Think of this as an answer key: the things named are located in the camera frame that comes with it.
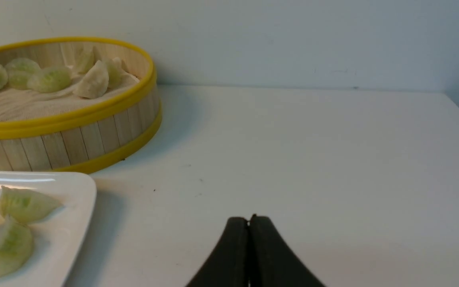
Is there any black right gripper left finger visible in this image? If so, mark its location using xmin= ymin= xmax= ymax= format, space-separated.
xmin=187 ymin=217 xmax=249 ymax=287

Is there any white steamed dumpling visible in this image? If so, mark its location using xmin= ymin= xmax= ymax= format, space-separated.
xmin=73 ymin=60 xmax=109 ymax=99

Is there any bamboo steamer basket yellow rim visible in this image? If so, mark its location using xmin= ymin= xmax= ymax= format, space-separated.
xmin=0 ymin=37 xmax=162 ymax=174

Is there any white square plate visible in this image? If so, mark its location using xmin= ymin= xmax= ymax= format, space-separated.
xmin=0 ymin=171 xmax=97 ymax=287

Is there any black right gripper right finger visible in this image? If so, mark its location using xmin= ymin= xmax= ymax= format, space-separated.
xmin=248 ymin=214 xmax=324 ymax=287

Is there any pale steamed dumpling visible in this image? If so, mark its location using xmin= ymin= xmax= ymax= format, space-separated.
xmin=73 ymin=47 xmax=95 ymax=74

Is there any green dumpling on plate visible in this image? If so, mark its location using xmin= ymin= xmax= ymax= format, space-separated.
xmin=0 ymin=185 xmax=63 ymax=224
xmin=0 ymin=215 xmax=34 ymax=278

